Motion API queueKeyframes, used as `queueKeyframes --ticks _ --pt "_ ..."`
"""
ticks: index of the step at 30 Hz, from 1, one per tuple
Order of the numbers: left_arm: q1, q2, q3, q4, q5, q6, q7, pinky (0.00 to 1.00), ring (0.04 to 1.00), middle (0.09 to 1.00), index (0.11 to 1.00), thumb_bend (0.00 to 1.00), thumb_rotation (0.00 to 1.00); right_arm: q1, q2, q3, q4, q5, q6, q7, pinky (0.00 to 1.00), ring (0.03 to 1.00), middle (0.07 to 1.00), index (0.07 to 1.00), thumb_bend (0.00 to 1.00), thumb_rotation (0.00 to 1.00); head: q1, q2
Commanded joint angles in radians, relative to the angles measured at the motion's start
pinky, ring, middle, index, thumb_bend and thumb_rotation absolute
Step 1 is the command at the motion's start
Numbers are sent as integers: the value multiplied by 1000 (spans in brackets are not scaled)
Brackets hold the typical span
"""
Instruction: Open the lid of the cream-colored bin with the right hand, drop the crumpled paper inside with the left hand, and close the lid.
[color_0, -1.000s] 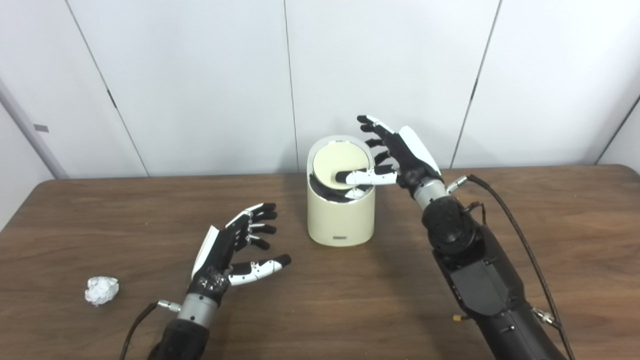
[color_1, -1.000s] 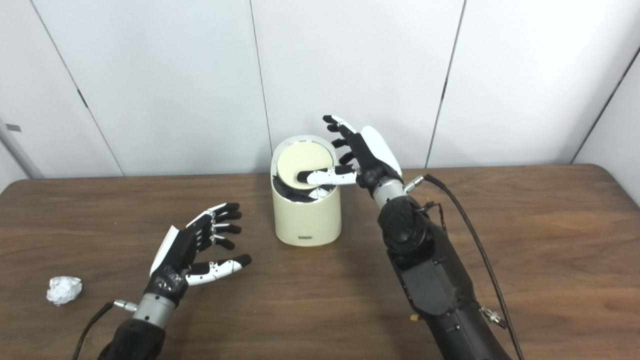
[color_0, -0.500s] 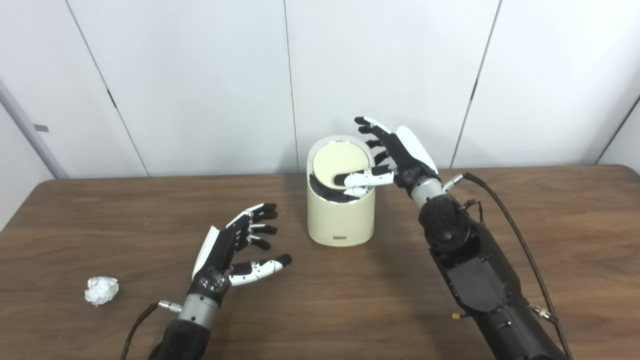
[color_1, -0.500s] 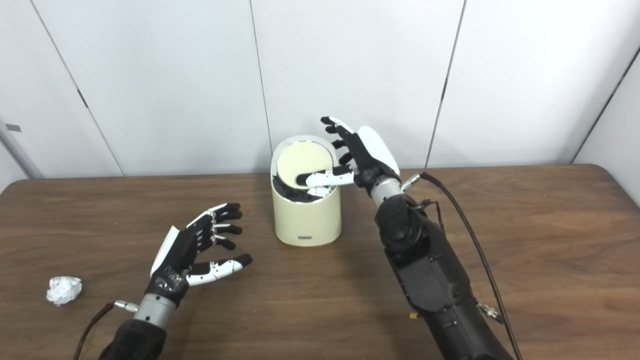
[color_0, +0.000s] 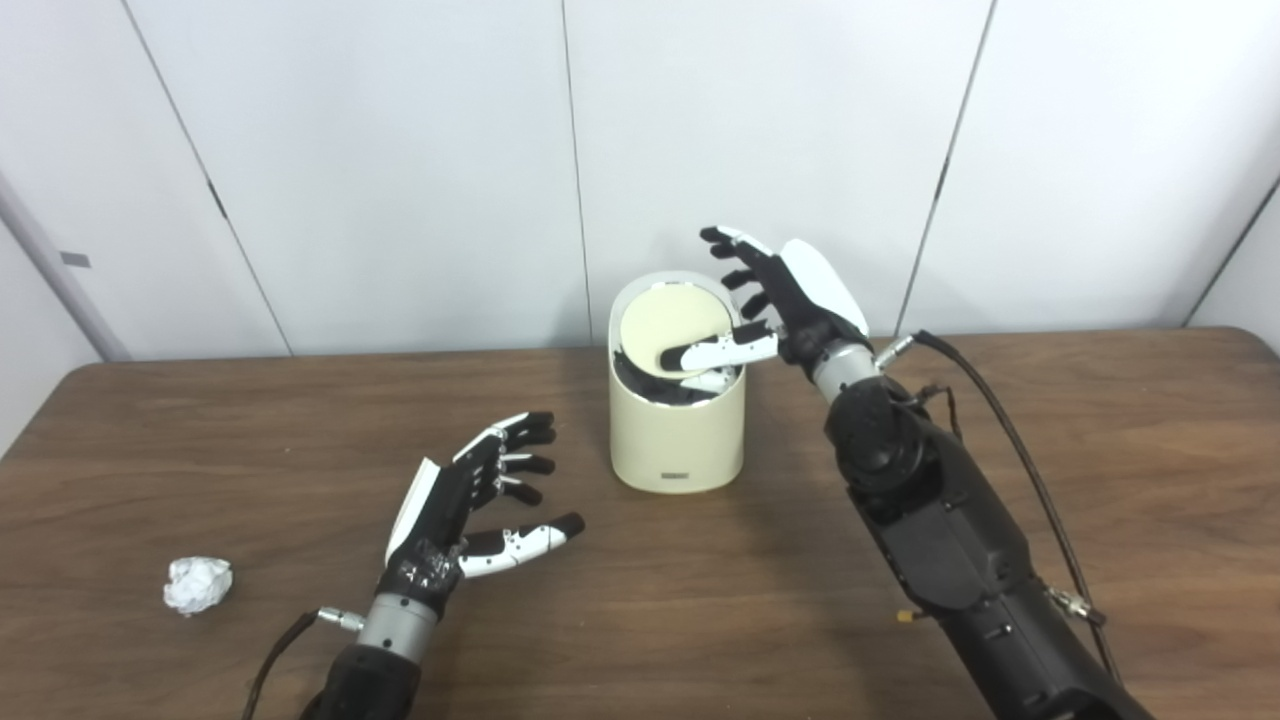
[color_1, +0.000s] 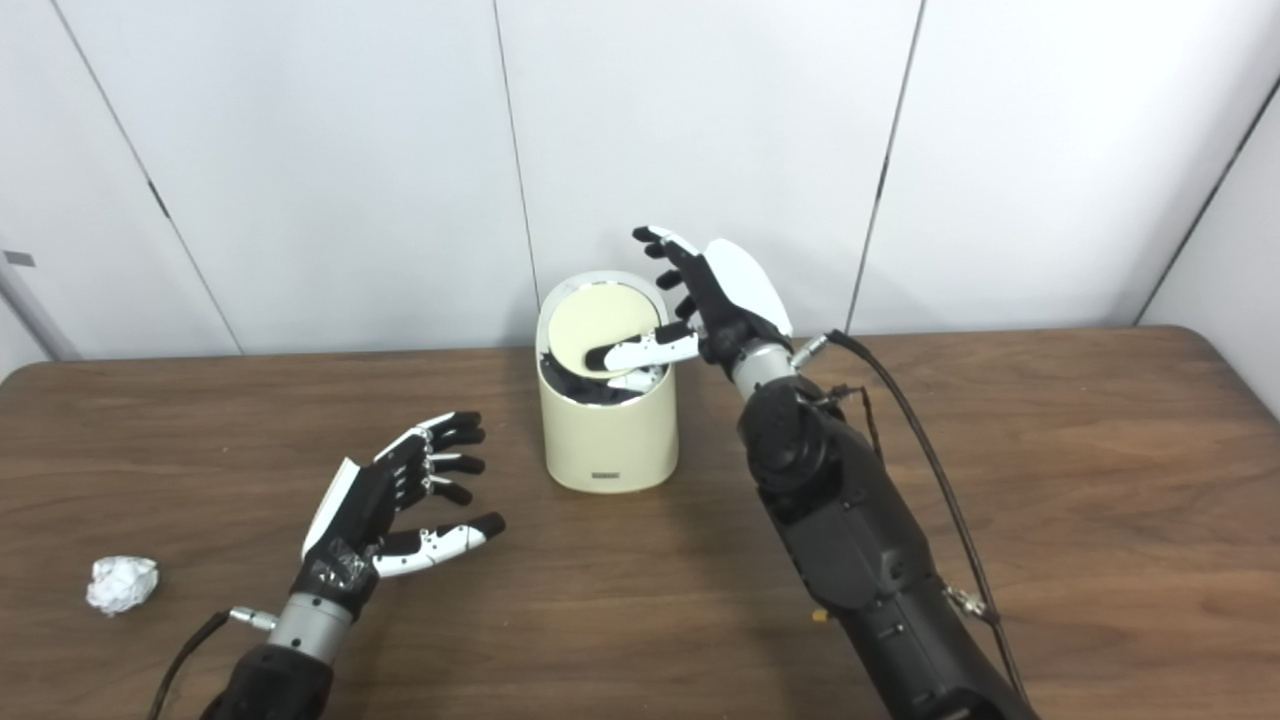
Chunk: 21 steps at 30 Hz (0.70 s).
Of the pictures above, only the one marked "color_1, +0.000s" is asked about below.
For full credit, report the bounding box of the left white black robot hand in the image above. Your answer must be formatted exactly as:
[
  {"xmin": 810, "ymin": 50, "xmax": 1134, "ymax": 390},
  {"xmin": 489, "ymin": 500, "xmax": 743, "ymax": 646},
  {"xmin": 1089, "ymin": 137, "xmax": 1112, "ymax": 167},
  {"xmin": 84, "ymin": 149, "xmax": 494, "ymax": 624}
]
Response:
[{"xmin": 290, "ymin": 410, "xmax": 507, "ymax": 621}]

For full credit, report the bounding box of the gray wall corner post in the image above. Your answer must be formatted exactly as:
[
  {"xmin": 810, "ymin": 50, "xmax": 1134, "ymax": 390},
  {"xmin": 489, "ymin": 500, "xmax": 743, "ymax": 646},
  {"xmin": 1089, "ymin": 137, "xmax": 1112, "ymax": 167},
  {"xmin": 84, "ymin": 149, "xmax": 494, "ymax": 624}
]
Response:
[{"xmin": 0, "ymin": 240, "xmax": 81, "ymax": 361}]

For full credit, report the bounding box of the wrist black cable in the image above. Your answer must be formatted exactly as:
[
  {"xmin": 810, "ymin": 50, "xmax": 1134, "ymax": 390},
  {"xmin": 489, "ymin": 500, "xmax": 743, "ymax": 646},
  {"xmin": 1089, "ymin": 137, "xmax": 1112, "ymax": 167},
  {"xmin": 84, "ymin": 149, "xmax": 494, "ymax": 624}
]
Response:
[
  {"xmin": 147, "ymin": 606, "xmax": 278, "ymax": 720},
  {"xmin": 790, "ymin": 330, "xmax": 1031, "ymax": 701}
]

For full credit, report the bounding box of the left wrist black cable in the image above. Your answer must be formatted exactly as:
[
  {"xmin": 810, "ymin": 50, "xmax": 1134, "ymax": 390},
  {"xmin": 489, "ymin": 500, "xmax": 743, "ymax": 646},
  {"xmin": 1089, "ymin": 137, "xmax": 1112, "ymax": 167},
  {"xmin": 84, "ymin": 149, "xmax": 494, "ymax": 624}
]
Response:
[{"xmin": 147, "ymin": 606, "xmax": 278, "ymax": 720}]

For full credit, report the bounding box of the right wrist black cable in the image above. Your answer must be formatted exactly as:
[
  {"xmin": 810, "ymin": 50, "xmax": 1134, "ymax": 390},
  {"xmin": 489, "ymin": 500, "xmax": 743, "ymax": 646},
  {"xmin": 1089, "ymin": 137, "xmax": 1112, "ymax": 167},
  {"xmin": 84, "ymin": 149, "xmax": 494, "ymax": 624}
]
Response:
[{"xmin": 790, "ymin": 330, "xmax": 1031, "ymax": 701}]

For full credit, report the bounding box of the black bin liner bag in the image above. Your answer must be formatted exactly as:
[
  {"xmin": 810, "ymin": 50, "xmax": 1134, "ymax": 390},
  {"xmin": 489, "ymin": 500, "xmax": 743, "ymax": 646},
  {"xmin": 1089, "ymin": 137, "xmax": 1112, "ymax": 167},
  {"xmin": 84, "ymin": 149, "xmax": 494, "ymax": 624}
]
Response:
[{"xmin": 540, "ymin": 350, "xmax": 669, "ymax": 406}]

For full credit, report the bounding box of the cream round bin lid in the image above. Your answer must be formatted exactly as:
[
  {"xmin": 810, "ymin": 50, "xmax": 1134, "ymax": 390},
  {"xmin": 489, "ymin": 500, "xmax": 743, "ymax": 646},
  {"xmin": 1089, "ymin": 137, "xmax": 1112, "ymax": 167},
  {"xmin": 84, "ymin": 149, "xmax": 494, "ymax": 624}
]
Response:
[{"xmin": 547, "ymin": 283, "xmax": 663, "ymax": 393}]

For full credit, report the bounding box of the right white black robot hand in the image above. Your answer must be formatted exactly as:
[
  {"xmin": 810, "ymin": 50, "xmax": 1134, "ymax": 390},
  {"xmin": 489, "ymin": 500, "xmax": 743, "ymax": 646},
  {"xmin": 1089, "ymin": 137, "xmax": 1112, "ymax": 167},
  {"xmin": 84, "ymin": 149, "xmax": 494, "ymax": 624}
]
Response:
[{"xmin": 584, "ymin": 226, "xmax": 796, "ymax": 373}]

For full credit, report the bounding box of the white paper ball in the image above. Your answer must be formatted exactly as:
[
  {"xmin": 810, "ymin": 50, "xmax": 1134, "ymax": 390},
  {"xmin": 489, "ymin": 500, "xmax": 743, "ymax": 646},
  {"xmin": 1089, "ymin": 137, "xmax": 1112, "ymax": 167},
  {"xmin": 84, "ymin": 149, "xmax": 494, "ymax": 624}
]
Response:
[{"xmin": 85, "ymin": 556, "xmax": 160, "ymax": 616}]

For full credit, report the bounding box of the cream-colored desktop trash bin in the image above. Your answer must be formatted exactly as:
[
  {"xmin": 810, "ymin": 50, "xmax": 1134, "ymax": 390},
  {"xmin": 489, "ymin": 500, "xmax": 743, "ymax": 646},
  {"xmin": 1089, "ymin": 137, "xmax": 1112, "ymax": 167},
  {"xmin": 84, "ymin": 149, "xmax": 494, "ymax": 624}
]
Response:
[{"xmin": 536, "ymin": 270, "xmax": 678, "ymax": 494}]

